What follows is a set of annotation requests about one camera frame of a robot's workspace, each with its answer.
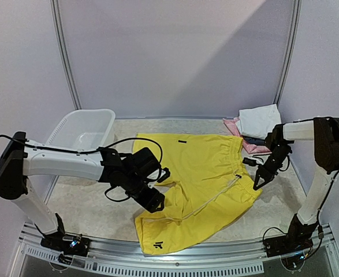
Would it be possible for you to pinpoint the right aluminium frame post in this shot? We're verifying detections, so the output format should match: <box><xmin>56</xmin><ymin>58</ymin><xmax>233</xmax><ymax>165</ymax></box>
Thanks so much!
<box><xmin>273</xmin><ymin>0</ymin><xmax>302</xmax><ymax>106</ymax></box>

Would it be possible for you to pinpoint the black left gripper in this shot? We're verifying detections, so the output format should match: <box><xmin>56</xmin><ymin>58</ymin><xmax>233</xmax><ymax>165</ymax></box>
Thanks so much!
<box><xmin>121</xmin><ymin>173</ymin><xmax>165</xmax><ymax>213</ymax></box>

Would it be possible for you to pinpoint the folded navy blue garment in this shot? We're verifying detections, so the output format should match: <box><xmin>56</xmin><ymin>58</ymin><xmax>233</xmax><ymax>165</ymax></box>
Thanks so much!
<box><xmin>243</xmin><ymin>136</ymin><xmax>265</xmax><ymax>146</ymax></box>

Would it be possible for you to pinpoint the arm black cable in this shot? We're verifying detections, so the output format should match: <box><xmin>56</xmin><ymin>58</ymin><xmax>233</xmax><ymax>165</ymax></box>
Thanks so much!
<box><xmin>251</xmin><ymin>154</ymin><xmax>291</xmax><ymax>171</ymax></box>
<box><xmin>0</xmin><ymin>133</ymin><xmax>164</xmax><ymax>203</ymax></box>

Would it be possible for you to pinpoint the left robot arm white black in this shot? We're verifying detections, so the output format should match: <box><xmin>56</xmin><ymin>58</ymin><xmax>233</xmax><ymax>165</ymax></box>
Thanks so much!
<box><xmin>0</xmin><ymin>132</ymin><xmax>170</xmax><ymax>250</ymax></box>

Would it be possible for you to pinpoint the front aluminium rail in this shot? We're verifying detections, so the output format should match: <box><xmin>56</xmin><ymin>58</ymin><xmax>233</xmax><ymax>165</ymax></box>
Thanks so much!
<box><xmin>10</xmin><ymin>223</ymin><xmax>339</xmax><ymax>276</ymax></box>

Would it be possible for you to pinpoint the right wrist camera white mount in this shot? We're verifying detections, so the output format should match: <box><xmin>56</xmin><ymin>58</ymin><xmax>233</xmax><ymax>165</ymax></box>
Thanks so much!
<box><xmin>243</xmin><ymin>156</ymin><xmax>264</xmax><ymax>167</ymax></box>

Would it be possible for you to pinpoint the white plastic laundry basket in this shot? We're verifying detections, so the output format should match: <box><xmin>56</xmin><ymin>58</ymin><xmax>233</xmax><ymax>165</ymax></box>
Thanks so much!
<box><xmin>46</xmin><ymin>109</ymin><xmax>116</xmax><ymax>150</ymax></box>

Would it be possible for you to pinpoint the folded pink garment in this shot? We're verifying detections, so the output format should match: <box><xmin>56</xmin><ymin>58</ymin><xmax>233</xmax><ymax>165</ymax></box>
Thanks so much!
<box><xmin>223</xmin><ymin>117</ymin><xmax>270</xmax><ymax>154</ymax></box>

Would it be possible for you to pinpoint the yellow garment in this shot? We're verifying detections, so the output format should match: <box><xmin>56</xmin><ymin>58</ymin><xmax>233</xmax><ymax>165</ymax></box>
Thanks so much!
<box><xmin>133</xmin><ymin>133</ymin><xmax>262</xmax><ymax>255</ymax></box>

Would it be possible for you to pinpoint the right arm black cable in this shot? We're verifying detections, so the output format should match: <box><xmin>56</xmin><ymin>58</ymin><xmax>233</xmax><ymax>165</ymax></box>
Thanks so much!
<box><xmin>251</xmin><ymin>154</ymin><xmax>291</xmax><ymax>171</ymax></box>

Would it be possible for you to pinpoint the white t-shirt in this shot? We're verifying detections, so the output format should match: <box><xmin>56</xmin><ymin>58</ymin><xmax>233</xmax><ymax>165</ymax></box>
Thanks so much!
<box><xmin>236</xmin><ymin>104</ymin><xmax>281</xmax><ymax>140</ymax></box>

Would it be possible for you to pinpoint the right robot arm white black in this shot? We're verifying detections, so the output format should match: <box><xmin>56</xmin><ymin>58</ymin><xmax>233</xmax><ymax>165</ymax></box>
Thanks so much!
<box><xmin>253</xmin><ymin>117</ymin><xmax>339</xmax><ymax>252</ymax></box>

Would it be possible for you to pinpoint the left aluminium frame post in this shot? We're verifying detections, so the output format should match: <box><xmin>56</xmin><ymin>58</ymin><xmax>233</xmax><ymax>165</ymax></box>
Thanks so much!
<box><xmin>50</xmin><ymin>0</ymin><xmax>82</xmax><ymax>110</ymax></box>

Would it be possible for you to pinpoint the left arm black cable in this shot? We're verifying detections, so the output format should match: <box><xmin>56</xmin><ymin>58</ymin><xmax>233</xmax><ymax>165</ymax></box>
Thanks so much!
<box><xmin>0</xmin><ymin>133</ymin><xmax>164</xmax><ymax>203</ymax></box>

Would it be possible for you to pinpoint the aluminium frame post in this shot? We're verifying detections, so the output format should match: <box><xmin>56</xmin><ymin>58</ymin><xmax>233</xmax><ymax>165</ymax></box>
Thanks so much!
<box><xmin>273</xmin><ymin>0</ymin><xmax>302</xmax><ymax>106</ymax></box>
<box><xmin>50</xmin><ymin>0</ymin><xmax>82</xmax><ymax>110</ymax></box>

